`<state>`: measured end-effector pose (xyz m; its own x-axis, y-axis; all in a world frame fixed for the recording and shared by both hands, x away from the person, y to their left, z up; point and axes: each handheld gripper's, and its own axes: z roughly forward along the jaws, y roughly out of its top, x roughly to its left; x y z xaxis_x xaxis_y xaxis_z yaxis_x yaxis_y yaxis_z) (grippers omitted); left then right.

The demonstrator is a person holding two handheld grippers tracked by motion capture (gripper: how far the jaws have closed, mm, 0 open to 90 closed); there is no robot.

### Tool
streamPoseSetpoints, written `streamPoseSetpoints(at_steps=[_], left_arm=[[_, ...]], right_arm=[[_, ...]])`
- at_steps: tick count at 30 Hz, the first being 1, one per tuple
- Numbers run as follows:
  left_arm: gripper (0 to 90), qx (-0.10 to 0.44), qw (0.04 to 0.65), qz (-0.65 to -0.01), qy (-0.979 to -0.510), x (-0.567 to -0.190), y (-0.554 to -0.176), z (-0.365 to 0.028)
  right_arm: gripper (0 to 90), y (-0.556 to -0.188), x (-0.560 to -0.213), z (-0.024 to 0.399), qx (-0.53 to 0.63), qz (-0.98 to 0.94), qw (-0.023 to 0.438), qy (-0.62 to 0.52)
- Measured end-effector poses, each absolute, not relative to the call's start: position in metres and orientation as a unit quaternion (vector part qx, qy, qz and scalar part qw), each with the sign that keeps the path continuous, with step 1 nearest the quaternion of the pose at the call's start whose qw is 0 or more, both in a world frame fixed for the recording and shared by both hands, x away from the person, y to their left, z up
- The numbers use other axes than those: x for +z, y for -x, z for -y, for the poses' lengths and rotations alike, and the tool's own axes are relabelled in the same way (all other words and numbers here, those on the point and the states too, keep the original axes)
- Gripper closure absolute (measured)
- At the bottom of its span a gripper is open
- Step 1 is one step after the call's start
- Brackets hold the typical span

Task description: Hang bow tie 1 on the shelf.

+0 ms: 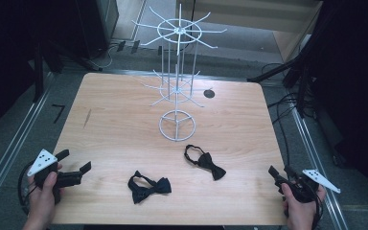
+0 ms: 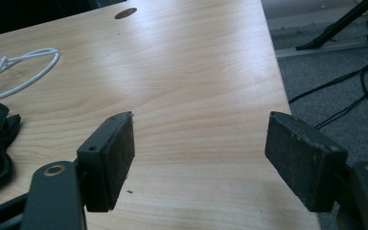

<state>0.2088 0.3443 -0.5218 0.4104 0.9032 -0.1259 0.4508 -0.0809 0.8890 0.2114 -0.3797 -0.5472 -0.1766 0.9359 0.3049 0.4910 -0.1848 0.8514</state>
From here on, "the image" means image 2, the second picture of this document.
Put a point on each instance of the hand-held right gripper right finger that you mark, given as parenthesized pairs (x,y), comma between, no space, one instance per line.
(303,159)

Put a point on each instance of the black tripod leg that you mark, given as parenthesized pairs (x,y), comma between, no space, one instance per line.
(332,28)

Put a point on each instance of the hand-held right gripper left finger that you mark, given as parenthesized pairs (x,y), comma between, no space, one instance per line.
(108,166)

